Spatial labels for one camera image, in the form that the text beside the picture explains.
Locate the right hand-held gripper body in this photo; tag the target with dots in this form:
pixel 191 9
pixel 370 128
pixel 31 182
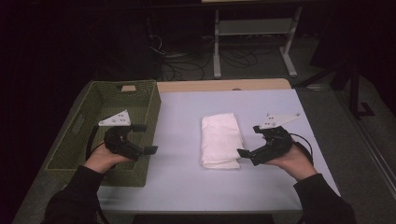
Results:
pixel 277 144

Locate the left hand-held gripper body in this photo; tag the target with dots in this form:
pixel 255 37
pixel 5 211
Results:
pixel 120 144

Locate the green woven basket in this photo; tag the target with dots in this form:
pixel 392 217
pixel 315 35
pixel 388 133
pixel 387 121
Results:
pixel 137 102

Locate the white cloth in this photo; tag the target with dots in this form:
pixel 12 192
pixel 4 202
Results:
pixel 219 140

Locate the person's left hand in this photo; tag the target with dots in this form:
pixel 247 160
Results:
pixel 101 160

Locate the person's right hand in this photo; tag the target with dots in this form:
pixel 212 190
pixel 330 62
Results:
pixel 295 165

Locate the pale table mat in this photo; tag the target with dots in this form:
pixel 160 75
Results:
pixel 180 124

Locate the black stand legs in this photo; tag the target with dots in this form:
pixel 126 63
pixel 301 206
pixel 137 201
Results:
pixel 355 93

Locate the metal floor rail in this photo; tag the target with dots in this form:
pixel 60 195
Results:
pixel 373 161

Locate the white metal desk frame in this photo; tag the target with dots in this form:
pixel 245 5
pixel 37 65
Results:
pixel 253 27

